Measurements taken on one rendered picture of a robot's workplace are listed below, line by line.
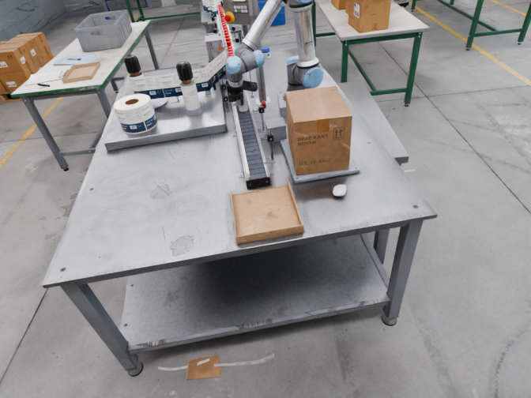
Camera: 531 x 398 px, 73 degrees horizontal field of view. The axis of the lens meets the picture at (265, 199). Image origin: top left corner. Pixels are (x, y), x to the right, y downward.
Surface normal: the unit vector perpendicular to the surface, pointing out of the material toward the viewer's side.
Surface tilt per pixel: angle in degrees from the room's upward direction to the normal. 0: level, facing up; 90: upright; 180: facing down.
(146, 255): 0
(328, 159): 90
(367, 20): 90
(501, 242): 0
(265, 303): 1
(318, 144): 90
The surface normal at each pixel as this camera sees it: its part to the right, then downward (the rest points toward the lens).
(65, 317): -0.10, -0.76
